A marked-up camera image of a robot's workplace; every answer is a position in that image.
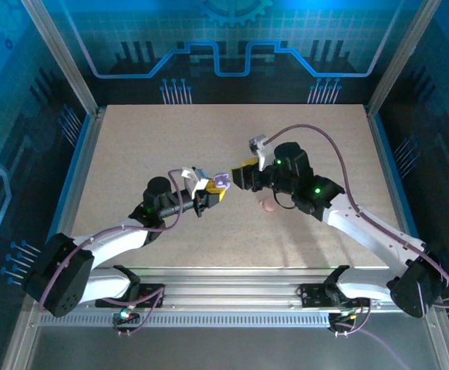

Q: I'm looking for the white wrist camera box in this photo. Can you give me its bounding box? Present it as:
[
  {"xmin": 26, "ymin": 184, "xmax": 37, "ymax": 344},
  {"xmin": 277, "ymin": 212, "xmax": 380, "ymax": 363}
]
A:
[
  {"xmin": 180, "ymin": 166, "xmax": 210, "ymax": 197},
  {"xmin": 248, "ymin": 133, "xmax": 276, "ymax": 173}
]

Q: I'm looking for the small controller board green light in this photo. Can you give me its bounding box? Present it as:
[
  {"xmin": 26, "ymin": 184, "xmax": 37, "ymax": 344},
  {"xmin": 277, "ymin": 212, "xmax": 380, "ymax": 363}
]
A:
[{"xmin": 112, "ymin": 306, "xmax": 141, "ymax": 328}]

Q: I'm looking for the aluminium side rail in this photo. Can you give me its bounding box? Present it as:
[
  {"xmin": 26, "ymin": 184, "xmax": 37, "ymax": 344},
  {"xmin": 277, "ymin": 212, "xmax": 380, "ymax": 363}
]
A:
[
  {"xmin": 365, "ymin": 106, "xmax": 434, "ymax": 278},
  {"xmin": 41, "ymin": 107, "xmax": 106, "ymax": 271}
]

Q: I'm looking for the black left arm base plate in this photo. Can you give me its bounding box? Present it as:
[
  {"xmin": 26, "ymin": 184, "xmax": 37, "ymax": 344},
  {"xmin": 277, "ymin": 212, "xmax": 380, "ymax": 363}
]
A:
[{"xmin": 95, "ymin": 283, "xmax": 167, "ymax": 309}]

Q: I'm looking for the purple earbud charging case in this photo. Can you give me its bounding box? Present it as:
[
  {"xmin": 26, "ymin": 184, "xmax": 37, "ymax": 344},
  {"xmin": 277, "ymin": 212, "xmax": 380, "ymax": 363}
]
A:
[{"xmin": 211, "ymin": 172, "xmax": 232, "ymax": 190}]

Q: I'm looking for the aluminium frame post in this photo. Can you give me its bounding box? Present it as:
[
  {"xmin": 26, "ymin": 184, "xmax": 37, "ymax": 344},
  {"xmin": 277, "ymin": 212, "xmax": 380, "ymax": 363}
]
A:
[
  {"xmin": 366, "ymin": 0, "xmax": 444, "ymax": 113},
  {"xmin": 19, "ymin": 0, "xmax": 101, "ymax": 116}
]

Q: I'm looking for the slotted grey cable duct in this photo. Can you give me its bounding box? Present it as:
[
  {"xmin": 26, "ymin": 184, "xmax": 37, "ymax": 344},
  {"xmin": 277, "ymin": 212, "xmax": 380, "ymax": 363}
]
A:
[{"xmin": 39, "ymin": 311, "xmax": 332, "ymax": 328}]

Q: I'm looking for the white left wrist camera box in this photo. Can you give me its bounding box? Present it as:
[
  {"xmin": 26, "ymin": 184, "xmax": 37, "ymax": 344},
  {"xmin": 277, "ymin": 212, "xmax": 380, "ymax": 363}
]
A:
[{"xmin": 180, "ymin": 166, "xmax": 210, "ymax": 197}]

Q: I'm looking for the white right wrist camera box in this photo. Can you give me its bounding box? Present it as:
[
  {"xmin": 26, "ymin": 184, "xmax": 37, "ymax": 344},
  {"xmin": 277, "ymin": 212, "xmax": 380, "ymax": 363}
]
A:
[{"xmin": 248, "ymin": 133, "xmax": 276, "ymax": 173}]

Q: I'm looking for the aluminium mounting rail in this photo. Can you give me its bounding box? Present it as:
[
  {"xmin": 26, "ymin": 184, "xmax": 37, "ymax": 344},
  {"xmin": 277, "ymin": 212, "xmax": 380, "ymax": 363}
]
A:
[{"xmin": 89, "ymin": 267, "xmax": 441, "ymax": 311}]

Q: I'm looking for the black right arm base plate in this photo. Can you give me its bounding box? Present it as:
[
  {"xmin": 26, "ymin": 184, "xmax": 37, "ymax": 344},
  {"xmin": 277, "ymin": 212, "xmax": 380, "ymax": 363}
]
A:
[{"xmin": 299, "ymin": 283, "xmax": 370, "ymax": 309}]

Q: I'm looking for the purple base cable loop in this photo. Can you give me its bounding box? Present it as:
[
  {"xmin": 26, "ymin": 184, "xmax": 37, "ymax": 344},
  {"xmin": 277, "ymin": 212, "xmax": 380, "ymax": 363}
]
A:
[{"xmin": 104, "ymin": 288, "xmax": 167, "ymax": 337}]

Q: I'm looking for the small controller board with wires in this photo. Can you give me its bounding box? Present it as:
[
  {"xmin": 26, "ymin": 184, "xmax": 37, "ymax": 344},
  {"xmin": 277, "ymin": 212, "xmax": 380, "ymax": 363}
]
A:
[{"xmin": 330, "ymin": 308, "xmax": 364, "ymax": 328}]

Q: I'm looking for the grey metal panel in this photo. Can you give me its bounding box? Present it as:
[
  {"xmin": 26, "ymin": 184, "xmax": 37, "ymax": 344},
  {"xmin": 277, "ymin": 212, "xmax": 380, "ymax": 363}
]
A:
[{"xmin": 27, "ymin": 327, "xmax": 441, "ymax": 370}]

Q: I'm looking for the long purple base cable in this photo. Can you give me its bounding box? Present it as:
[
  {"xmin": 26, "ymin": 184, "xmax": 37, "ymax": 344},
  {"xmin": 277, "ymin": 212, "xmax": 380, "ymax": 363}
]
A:
[{"xmin": 330, "ymin": 287, "xmax": 407, "ymax": 370}]

